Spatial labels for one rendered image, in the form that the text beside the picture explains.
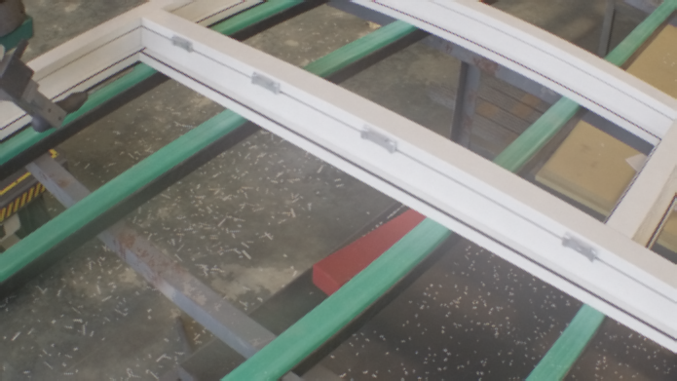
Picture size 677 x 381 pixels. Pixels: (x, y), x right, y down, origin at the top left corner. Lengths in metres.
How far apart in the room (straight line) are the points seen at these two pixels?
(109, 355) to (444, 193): 1.18
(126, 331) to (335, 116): 1.11
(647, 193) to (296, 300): 0.58
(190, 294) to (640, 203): 0.57
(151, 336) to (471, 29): 1.10
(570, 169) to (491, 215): 0.60
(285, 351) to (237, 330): 0.09
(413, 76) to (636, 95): 1.84
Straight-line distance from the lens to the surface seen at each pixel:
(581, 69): 1.32
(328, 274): 1.25
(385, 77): 3.00
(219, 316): 0.92
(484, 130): 2.18
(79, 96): 1.12
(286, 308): 1.25
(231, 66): 1.17
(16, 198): 1.98
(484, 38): 1.39
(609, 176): 1.58
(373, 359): 1.19
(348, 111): 1.04
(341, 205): 2.38
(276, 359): 0.82
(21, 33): 1.95
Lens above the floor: 1.50
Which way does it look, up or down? 37 degrees down
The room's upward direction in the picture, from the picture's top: 6 degrees clockwise
